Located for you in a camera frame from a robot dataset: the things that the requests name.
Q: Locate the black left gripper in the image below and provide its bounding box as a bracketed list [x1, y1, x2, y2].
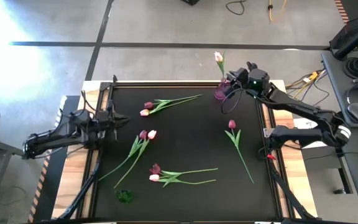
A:
[95, 98, 130, 141]

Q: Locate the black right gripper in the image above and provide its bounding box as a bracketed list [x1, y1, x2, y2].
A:
[226, 61, 258, 94]

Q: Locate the purple glass vase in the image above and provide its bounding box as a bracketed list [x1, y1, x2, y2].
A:
[213, 77, 231, 101]

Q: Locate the light pink artificial tulip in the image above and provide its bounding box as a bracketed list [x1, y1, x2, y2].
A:
[139, 97, 198, 118]
[149, 173, 217, 189]
[113, 129, 158, 190]
[213, 50, 228, 82]

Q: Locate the black table mat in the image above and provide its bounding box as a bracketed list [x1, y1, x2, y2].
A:
[92, 85, 281, 220]

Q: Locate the dark red tulip upper left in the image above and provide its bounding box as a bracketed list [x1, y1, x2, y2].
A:
[114, 189, 135, 205]

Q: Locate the white paper box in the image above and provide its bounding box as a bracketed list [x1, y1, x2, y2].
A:
[293, 116, 331, 149]

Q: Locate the black hazard-striped floor board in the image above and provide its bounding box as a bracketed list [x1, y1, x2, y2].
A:
[27, 95, 81, 223]

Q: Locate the black case red label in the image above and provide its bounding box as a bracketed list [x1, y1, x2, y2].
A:
[329, 17, 358, 50]

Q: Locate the grey side table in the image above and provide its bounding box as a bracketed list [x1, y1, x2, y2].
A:
[0, 133, 33, 224]

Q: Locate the black monitor pole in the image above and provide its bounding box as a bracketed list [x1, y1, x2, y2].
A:
[334, 17, 358, 60]

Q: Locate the black desk leg bar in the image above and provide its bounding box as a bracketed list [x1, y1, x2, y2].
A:
[337, 146, 354, 195]

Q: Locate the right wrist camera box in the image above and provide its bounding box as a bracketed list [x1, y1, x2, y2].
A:
[235, 68, 249, 83]

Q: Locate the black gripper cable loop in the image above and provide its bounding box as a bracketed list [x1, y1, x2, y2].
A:
[221, 88, 244, 115]

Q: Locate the black aluminium table frame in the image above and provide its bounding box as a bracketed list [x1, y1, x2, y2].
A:
[78, 74, 292, 221]

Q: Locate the yellow plug cable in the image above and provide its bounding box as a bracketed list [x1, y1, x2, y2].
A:
[286, 70, 326, 100]

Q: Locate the yellow floor cable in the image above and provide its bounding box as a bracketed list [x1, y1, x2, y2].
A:
[267, 0, 288, 22]

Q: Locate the coiled black cable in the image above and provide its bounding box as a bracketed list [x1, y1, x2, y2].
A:
[342, 57, 358, 79]

